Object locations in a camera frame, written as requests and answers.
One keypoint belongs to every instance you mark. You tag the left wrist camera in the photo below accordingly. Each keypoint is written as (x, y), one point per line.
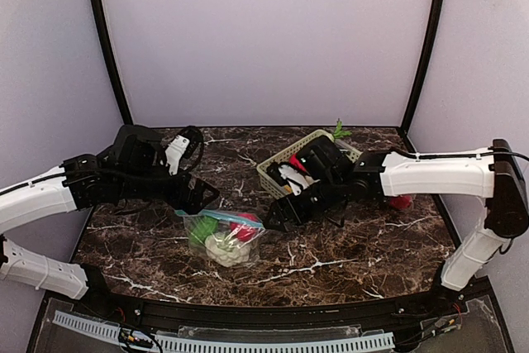
(183, 146)

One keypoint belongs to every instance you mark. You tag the black frame post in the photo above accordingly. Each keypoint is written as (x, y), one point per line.
(105, 43)
(433, 20)

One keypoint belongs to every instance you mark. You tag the light blue cable duct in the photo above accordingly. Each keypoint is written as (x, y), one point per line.
(202, 339)

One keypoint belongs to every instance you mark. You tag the black left frame post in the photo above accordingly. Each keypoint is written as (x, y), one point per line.
(105, 43)

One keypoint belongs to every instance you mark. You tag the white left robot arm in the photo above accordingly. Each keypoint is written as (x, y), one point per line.
(137, 165)

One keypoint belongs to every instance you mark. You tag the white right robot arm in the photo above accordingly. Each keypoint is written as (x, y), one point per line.
(491, 174)

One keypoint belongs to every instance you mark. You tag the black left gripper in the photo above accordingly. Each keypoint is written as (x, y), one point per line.
(189, 193)

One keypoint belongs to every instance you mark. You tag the green leafy vegetable toy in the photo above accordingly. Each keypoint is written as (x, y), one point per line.
(201, 230)

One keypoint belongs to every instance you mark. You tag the white green cabbage toy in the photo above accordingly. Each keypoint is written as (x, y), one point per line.
(225, 250)

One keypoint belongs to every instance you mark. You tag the round red fruit toy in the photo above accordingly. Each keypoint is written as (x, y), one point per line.
(293, 160)

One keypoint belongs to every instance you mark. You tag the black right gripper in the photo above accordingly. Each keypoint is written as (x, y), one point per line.
(295, 207)

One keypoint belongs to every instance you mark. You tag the pale green perforated basket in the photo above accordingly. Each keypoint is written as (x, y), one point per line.
(274, 189)

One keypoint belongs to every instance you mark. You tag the black right frame post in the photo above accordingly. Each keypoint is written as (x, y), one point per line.
(433, 20)

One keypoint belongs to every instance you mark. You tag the clear zip bag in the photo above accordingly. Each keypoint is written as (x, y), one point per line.
(401, 202)
(224, 219)

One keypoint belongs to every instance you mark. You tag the white radish with leaves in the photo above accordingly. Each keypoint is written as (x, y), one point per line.
(339, 131)

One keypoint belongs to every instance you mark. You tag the black table edge rail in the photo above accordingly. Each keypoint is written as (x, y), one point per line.
(390, 314)

